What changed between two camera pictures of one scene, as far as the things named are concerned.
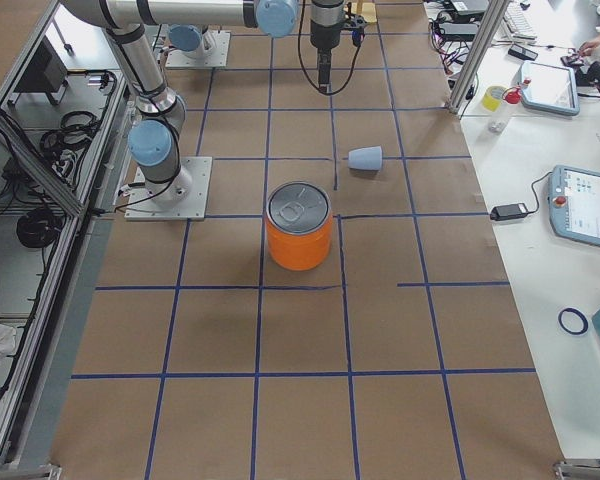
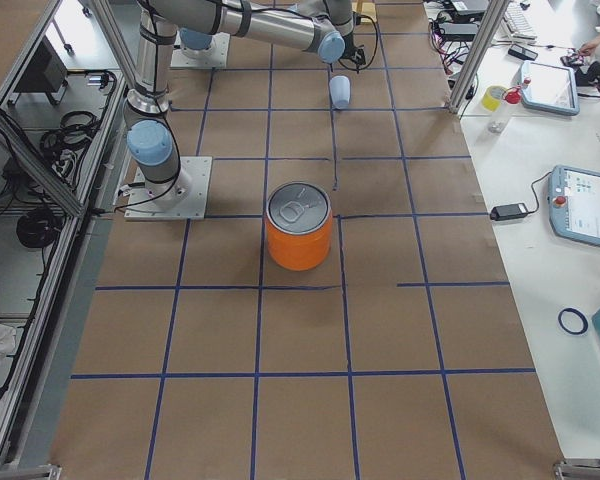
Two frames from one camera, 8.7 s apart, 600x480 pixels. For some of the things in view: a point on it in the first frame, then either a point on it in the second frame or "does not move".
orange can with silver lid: x=299 y=226 does not move
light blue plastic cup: x=369 y=158 → x=340 y=91
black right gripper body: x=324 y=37 → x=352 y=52
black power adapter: x=508 y=212 does not move
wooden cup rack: x=365 y=9 does not move
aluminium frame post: x=479 y=50 does not move
